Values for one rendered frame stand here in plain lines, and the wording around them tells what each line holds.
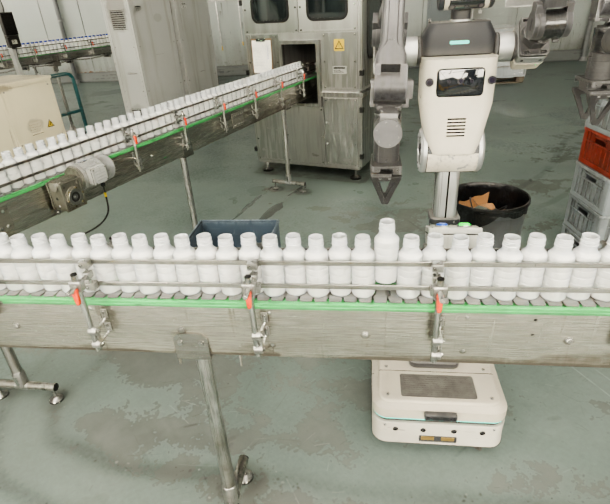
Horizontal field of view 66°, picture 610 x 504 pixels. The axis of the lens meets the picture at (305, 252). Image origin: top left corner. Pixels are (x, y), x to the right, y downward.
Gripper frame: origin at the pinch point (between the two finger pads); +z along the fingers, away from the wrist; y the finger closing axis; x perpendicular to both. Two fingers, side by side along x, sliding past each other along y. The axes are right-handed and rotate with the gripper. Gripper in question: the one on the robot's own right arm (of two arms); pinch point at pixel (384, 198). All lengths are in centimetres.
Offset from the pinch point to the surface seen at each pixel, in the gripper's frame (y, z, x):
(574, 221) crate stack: -201, 94, 134
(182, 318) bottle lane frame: 4, 33, -53
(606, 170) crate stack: -182, 52, 136
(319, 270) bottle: 1.8, 18.6, -15.5
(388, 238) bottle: 0.7, 10.0, 1.3
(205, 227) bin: -59, 35, -66
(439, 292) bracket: 10.5, 18.8, 12.6
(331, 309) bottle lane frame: 4.2, 28.6, -12.5
